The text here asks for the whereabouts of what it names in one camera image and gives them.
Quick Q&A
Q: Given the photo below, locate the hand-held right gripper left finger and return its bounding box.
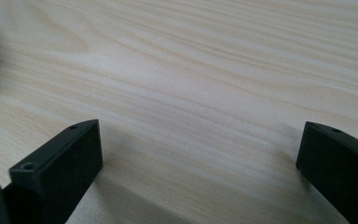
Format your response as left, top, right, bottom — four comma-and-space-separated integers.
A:
2, 119, 103, 224

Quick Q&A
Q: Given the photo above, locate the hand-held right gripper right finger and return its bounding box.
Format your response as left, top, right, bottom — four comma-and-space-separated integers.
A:
296, 120, 358, 224

